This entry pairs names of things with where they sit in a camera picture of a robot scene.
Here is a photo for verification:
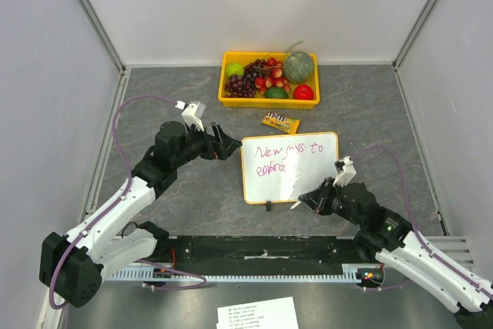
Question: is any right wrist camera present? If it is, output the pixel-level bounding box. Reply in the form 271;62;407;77
334;156;357;187

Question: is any grey slotted cable duct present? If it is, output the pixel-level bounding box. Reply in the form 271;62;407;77
107;264;383;284

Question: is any red tomato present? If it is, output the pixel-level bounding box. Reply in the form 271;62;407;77
293;84;314;100

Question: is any dark purple grape bunch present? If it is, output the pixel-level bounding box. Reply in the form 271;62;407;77
224;59;257;98

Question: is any purple cable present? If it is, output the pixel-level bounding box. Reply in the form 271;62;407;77
348;144;493;303
49;95;209;310

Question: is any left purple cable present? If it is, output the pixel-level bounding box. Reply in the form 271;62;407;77
49;95;209;310

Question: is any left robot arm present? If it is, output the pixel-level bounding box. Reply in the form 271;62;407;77
39;121;242;310

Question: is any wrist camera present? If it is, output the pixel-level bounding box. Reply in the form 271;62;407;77
334;156;357;187
175;101;206;132

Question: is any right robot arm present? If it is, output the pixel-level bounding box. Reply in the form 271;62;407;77
297;177;492;328

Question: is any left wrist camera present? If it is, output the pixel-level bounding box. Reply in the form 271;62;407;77
175;101;206;132

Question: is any yellow plastic tray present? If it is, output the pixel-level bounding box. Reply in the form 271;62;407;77
217;51;320;109

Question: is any green apple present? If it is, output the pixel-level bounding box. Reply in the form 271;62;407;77
226;62;244;77

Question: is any yellow candy packet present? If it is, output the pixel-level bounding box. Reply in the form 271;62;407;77
261;110;300;135

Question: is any green avocado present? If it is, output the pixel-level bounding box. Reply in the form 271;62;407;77
264;87;289;99

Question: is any yellow framed whiteboard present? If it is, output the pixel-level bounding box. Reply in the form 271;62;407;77
240;132;339;205

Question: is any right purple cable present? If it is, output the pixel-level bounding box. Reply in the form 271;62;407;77
348;144;493;303

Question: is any green netted melon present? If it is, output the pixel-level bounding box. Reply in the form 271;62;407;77
283;41;315;83

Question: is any red grape bunch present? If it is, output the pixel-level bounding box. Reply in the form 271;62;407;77
253;57;290;96

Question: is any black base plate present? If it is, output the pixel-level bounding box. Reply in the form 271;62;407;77
149;236;376;276

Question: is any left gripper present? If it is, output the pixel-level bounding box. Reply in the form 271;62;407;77
173;120;241;168

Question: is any white printed paper sheet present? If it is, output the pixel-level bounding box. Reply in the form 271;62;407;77
216;297;299;329

